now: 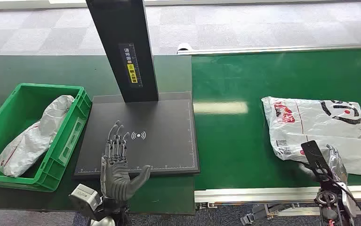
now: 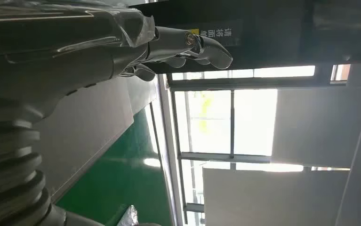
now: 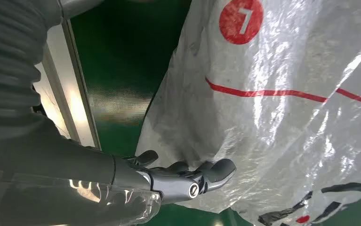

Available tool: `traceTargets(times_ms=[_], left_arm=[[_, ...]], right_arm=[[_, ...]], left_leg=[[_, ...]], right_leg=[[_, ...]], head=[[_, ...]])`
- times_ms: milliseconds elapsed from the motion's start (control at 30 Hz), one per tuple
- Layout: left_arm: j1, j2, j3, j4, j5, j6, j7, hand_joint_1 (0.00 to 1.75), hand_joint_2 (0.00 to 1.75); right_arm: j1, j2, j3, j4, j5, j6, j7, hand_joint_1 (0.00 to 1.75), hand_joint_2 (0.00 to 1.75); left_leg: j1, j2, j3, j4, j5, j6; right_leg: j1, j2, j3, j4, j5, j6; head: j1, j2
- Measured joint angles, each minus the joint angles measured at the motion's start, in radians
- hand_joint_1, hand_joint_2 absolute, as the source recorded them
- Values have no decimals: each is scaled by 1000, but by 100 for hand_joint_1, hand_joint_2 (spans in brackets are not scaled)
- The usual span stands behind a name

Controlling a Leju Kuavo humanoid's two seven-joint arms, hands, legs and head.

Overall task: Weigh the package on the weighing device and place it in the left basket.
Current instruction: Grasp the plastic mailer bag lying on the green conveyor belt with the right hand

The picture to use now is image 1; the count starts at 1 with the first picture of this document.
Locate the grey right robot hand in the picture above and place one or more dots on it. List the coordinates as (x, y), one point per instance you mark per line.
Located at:
(337, 165)

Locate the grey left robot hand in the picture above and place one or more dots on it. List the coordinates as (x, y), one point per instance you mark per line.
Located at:
(116, 181)

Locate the large white printed plastic package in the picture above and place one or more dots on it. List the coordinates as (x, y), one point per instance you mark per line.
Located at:
(317, 124)

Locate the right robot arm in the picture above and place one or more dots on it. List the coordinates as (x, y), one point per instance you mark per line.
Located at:
(326, 199)

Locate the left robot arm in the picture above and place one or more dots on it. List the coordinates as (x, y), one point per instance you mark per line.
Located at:
(111, 212)

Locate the black weighing platform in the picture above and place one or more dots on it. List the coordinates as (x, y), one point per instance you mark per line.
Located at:
(161, 146)

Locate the green plastic basket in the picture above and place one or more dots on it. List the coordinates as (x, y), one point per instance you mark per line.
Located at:
(71, 140)

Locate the small white plastic package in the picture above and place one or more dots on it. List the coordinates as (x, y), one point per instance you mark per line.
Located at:
(33, 140)

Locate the green conveyor belt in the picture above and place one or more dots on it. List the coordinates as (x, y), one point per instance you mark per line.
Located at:
(230, 140)

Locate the black and yellow label sticker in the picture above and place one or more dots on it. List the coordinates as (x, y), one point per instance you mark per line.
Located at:
(131, 65)

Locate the white conveyor roller end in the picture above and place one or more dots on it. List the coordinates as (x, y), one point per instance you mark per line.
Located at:
(183, 46)

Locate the black scanner column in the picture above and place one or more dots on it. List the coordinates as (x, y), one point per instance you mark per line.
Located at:
(121, 28)

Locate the black flat bracket plate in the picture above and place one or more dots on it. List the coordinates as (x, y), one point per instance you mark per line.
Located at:
(312, 154)

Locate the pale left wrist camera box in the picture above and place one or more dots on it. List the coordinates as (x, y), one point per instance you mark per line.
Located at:
(85, 196)

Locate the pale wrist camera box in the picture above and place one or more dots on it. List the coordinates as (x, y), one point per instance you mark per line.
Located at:
(348, 199)
(85, 196)

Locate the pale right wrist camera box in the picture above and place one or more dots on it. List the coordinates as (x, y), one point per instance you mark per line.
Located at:
(348, 199)

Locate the aluminium conveyor side rail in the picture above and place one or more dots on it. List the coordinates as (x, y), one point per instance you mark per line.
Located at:
(255, 195)
(277, 49)

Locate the grey metal conveyor bracket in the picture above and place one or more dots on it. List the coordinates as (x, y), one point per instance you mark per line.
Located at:
(261, 213)

